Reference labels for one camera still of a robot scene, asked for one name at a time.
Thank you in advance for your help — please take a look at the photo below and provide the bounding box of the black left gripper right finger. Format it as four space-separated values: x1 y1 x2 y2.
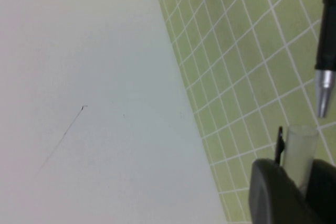
304 158 336 224

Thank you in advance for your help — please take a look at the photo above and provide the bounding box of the translucent pen cap black clip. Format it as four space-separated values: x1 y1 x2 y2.
274 124 320 199

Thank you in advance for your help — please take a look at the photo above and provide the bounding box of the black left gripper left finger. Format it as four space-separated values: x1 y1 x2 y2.
248 157 320 224

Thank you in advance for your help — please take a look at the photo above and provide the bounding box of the green grid mat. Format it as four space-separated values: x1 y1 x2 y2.
149 0 336 224

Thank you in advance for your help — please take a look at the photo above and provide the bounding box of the black pen silver tip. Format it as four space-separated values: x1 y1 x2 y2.
314 0 336 119

